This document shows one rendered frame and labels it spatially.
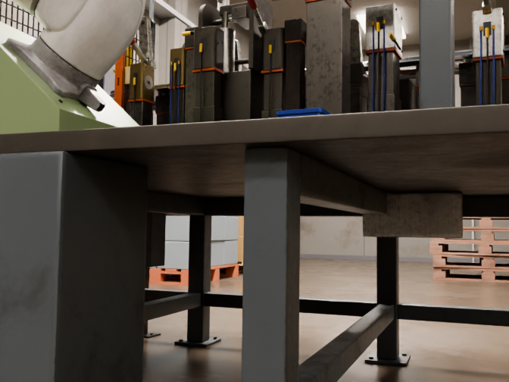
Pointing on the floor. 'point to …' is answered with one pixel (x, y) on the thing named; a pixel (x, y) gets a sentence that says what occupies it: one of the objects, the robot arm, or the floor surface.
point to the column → (71, 268)
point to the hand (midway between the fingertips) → (223, 4)
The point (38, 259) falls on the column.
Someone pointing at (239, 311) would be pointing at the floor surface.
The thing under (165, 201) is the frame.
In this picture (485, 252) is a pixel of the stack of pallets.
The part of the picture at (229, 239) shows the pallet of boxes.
